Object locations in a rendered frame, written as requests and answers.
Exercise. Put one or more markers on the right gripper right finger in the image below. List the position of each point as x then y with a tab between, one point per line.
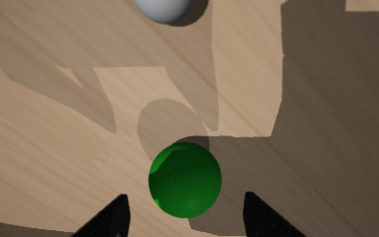
263	221

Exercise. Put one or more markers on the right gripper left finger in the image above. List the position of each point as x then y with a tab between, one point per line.
112	221

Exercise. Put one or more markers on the green ball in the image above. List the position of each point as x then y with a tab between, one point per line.
185	180

